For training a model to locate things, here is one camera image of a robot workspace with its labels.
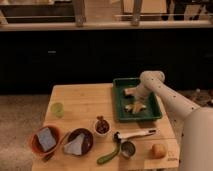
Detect banana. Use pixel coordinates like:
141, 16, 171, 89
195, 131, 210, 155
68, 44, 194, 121
124, 104, 146, 112

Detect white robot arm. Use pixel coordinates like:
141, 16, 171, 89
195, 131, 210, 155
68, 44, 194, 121
134, 70, 213, 171

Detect green plastic tray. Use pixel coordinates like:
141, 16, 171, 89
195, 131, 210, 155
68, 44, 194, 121
113, 78, 162, 122

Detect wrapped food bar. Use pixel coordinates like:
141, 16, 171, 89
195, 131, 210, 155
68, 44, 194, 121
124, 87, 136, 96

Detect white cup with contents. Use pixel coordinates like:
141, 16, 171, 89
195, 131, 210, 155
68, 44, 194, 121
93, 116, 110, 137

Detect small metal cup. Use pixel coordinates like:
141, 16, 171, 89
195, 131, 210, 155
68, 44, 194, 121
121, 141, 136, 158

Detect orange fruit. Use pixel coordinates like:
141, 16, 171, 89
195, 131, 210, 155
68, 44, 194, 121
151, 144, 167, 159

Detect dark brown bowl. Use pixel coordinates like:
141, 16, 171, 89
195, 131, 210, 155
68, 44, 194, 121
64, 128, 93, 156

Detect grey cloth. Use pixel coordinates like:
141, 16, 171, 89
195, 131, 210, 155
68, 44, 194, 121
64, 133, 85, 156

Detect small green cup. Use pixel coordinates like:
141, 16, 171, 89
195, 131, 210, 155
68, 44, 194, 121
50, 102, 64, 118

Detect blue sponge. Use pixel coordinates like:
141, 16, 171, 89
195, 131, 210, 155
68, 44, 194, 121
37, 127, 56, 152

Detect orange bowl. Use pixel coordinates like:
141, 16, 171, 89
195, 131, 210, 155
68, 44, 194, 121
28, 125, 60, 156

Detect white handled spoon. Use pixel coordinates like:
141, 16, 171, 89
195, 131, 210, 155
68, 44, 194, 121
114, 129, 157, 140

